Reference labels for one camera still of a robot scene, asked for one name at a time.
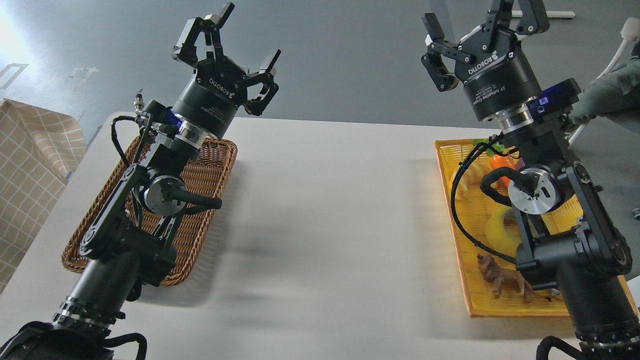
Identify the beige checkered cloth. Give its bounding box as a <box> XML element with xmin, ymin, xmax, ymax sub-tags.
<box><xmin>0</xmin><ymin>98</ymin><xmax>87</xmax><ymax>290</ymax></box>

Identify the white metal stand base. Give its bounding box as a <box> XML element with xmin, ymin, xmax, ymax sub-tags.
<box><xmin>511</xmin><ymin>10</ymin><xmax>576</xmax><ymax>19</ymax></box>

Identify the yellow plastic basket tray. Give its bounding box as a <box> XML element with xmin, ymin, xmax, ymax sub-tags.
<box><xmin>434</xmin><ymin>138</ymin><xmax>639</xmax><ymax>319</ymax></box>

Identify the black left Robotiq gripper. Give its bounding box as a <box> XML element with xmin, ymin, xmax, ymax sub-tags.
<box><xmin>172</xmin><ymin>2</ymin><xmax>282</xmax><ymax>139</ymax></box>

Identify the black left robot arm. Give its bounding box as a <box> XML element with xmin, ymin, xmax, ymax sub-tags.
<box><xmin>1</xmin><ymin>2</ymin><xmax>281</xmax><ymax>360</ymax></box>

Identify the brown toy lion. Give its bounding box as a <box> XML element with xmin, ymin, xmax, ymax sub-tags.
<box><xmin>476</xmin><ymin>253</ymin><xmax>552</xmax><ymax>303</ymax></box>

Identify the yellow tape roll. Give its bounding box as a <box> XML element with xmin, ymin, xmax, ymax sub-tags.
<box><xmin>485</xmin><ymin>204</ymin><xmax>522</xmax><ymax>258</ymax></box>

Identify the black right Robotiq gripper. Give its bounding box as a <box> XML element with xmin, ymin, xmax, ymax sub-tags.
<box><xmin>421</xmin><ymin>0</ymin><xmax>550</xmax><ymax>122</ymax></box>

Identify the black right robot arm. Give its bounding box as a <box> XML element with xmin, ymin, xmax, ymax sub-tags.
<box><xmin>422</xmin><ymin>0</ymin><xmax>639</xmax><ymax>360</ymax></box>

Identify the orange toy carrot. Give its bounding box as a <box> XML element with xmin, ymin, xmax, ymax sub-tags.
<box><xmin>471</xmin><ymin>139</ymin><xmax>517</xmax><ymax>189</ymax></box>

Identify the toy croissant bread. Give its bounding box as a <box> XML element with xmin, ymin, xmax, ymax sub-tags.
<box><xmin>446</xmin><ymin>162</ymin><xmax>492</xmax><ymax>201</ymax></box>

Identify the person in grey clothing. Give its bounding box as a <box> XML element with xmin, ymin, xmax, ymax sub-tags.
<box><xmin>569</xmin><ymin>42</ymin><xmax>640</xmax><ymax>125</ymax></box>

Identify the white office chair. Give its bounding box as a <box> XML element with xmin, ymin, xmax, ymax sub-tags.
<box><xmin>569</xmin><ymin>17</ymin><xmax>640</xmax><ymax>146</ymax></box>

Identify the brown wicker basket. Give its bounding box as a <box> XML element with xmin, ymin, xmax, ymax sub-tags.
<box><xmin>61</xmin><ymin>138</ymin><xmax>238</xmax><ymax>287</ymax></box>

